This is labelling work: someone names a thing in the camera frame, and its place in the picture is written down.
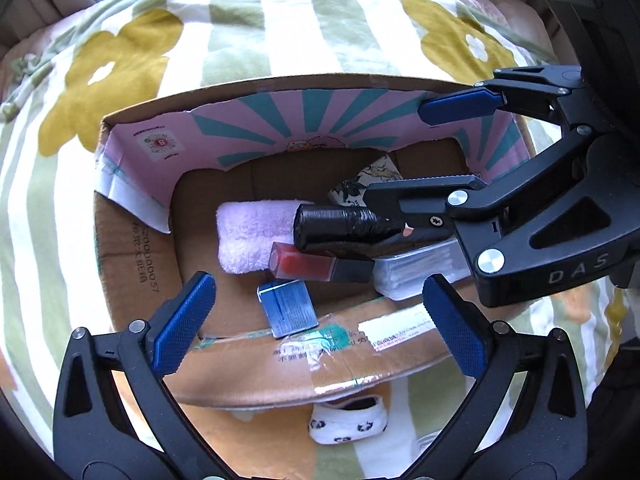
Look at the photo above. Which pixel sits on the floral striped blanket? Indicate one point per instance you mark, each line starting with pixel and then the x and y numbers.
pixel 300 25

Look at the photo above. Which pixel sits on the pink bed sheet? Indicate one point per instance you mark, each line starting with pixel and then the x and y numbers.
pixel 505 15

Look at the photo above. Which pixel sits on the white panda print sock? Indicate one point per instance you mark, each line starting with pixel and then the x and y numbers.
pixel 345 425

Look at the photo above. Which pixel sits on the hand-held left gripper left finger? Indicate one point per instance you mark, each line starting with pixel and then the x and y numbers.
pixel 182 327

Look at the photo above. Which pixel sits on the pink towel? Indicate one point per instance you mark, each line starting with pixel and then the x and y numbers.
pixel 250 235

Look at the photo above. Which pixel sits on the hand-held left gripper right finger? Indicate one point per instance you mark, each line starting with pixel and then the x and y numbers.
pixel 457 327

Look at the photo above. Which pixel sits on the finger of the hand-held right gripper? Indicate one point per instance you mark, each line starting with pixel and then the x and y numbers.
pixel 425 200
pixel 460 105

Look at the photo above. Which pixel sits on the printed cardboard box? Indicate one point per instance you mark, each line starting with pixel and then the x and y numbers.
pixel 130 260

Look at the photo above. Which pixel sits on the clear box red label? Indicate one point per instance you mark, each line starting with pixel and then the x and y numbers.
pixel 415 275

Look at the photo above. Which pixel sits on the small blue box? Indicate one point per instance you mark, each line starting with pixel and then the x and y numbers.
pixel 287 310

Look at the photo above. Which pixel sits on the black garbage bag roll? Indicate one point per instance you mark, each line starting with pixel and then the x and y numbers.
pixel 335 225

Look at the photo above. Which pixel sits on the red lip gloss black cap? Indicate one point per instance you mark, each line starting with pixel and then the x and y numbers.
pixel 300 262

